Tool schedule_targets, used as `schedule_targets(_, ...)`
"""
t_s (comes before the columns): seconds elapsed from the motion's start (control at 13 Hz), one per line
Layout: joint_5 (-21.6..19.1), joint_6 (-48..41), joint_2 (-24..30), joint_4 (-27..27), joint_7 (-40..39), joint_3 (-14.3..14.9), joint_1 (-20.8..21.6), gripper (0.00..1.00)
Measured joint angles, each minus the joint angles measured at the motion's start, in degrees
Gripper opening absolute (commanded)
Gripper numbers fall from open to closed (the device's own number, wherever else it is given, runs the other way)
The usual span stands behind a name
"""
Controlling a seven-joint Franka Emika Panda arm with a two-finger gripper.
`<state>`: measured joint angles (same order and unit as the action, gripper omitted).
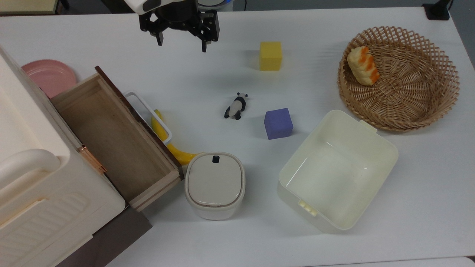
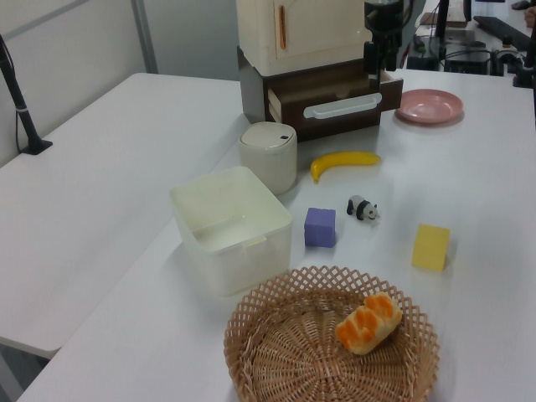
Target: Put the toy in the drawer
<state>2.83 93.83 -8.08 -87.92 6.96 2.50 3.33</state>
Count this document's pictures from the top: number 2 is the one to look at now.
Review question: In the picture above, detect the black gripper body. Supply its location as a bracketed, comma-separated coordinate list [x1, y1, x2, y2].
[363, 11, 404, 44]

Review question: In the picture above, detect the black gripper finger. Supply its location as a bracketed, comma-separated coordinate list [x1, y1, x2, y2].
[363, 40, 381, 90]
[384, 36, 398, 71]

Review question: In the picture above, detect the small panda toy figure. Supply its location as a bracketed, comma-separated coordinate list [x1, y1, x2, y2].
[345, 194, 382, 224]

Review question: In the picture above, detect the yellow toy banana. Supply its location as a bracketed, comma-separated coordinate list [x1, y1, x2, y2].
[309, 150, 384, 185]

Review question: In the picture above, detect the brown drawer cabinet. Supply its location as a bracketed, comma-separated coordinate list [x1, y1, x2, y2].
[236, 44, 386, 143]

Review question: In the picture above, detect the orange striped toy bread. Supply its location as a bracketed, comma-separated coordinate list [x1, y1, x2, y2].
[335, 292, 404, 357]

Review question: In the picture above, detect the black monitor stand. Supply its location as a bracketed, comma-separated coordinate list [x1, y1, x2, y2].
[433, 0, 452, 39]

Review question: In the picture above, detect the pink plate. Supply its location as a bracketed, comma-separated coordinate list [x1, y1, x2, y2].
[394, 88, 466, 126]

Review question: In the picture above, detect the brown wooden box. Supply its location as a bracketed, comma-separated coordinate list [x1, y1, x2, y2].
[420, 0, 471, 28]

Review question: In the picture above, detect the black electronics box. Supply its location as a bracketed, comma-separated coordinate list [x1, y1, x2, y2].
[442, 49, 492, 75]

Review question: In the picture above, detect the black keyboard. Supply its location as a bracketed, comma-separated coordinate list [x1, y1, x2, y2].
[472, 15, 533, 44]

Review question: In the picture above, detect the small beige lidded bin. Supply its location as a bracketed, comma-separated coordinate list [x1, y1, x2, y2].
[237, 121, 299, 196]

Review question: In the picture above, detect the purple cube block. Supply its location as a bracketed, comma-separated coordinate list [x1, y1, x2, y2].
[302, 207, 338, 249]

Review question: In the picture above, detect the yellow rectangular block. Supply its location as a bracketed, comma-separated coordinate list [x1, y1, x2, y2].
[410, 224, 451, 271]

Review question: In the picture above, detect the white square plastic container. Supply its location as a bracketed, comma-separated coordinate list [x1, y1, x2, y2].
[168, 165, 294, 299]

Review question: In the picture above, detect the woven wicker basket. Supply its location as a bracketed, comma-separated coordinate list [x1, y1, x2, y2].
[223, 265, 441, 402]

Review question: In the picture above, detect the black pole with clamp base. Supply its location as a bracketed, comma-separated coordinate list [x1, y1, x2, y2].
[0, 33, 54, 157]

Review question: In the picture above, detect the brown drawer with white handle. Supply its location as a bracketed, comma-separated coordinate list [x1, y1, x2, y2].
[267, 68, 405, 131]

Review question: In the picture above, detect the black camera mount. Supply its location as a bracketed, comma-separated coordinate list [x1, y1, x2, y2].
[511, 39, 536, 89]

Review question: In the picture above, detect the grey partition post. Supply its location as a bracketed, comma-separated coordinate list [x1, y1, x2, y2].
[131, 0, 160, 75]

